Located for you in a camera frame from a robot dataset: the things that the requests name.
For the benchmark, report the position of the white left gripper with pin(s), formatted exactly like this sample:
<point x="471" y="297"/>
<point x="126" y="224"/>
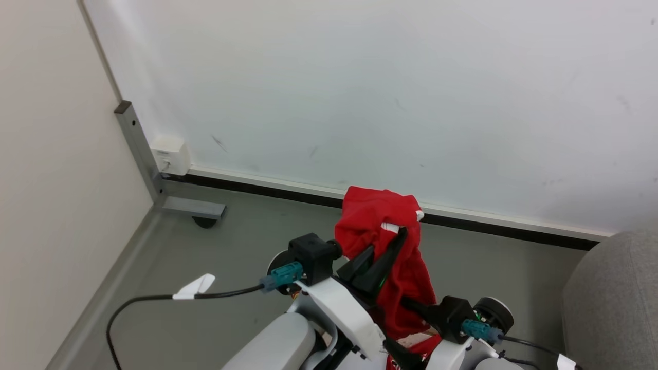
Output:
<point x="349" y="313"/>

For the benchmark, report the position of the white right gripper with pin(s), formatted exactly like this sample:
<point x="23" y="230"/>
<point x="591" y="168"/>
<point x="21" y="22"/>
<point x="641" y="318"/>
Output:
<point x="447" y="357"/>

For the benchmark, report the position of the red garment with white print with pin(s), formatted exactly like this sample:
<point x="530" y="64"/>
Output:
<point x="378" y="221"/>

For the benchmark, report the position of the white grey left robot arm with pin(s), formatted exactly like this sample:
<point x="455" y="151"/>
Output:
<point x="272" y="344"/>

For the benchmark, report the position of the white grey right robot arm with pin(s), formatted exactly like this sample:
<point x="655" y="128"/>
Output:
<point x="494" y="314"/>

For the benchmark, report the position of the white baseboard strip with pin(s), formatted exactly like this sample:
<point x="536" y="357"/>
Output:
<point x="390" y="203"/>

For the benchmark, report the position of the grey metal foot bar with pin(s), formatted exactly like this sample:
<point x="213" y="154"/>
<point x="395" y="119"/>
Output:
<point x="193" y="206"/>

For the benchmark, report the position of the grey fabric sofa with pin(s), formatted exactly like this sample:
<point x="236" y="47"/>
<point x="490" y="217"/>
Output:
<point x="614" y="303"/>

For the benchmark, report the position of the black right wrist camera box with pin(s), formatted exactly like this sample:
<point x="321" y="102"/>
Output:
<point x="452" y="316"/>

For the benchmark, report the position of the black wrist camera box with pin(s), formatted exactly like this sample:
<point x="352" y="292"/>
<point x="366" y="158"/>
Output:
<point x="452" y="316"/>
<point x="313" y="257"/>

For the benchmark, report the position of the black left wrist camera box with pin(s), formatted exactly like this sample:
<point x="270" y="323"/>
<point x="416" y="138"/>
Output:
<point x="313" y="257"/>

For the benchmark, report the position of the black round frame foot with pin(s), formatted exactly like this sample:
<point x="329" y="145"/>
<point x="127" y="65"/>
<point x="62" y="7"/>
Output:
<point x="204" y="222"/>

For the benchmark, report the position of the white wall socket box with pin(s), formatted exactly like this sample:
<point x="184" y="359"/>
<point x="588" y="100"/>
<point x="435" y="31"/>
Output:
<point x="171" y="154"/>

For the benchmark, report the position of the grey metal frame post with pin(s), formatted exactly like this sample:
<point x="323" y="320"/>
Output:
<point x="138" y="149"/>

